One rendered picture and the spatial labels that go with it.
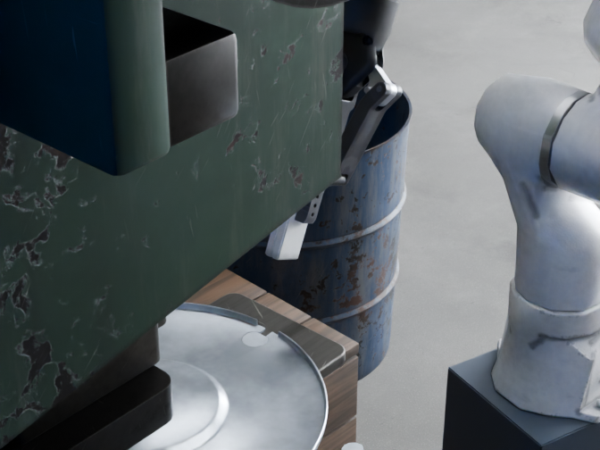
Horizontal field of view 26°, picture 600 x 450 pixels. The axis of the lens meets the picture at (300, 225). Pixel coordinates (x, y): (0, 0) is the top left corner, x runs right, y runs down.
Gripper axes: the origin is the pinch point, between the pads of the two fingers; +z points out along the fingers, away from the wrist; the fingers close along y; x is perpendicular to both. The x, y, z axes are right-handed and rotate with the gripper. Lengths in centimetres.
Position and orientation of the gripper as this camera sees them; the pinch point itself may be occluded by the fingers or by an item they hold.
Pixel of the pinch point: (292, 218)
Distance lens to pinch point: 110.4
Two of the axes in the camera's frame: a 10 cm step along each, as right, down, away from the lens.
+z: -2.7, 9.5, 1.8
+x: -5.9, -0.1, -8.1
